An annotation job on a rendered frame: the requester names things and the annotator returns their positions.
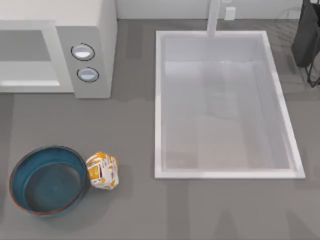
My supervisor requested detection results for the blue bowl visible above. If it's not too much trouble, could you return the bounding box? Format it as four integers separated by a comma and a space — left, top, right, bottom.
9, 144, 92, 218

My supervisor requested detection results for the white sink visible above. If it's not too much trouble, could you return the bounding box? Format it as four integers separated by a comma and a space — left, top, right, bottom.
154, 30, 306, 180

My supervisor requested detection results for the tall white tap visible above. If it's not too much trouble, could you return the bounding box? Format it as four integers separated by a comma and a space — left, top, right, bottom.
206, 0, 221, 39

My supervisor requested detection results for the small microwave knob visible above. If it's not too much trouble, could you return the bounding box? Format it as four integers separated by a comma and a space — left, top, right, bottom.
76, 66, 100, 83

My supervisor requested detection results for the white wall socket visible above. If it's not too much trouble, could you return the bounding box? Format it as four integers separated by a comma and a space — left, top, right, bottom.
224, 6, 236, 21

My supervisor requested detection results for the white and yellow packet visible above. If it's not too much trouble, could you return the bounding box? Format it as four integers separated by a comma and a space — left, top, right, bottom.
85, 151, 121, 191

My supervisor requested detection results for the large microwave knob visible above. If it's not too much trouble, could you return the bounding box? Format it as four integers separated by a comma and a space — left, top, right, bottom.
70, 42, 96, 62

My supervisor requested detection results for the pale microwave oven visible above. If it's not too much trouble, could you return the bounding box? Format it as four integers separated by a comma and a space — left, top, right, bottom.
0, 0, 118, 100

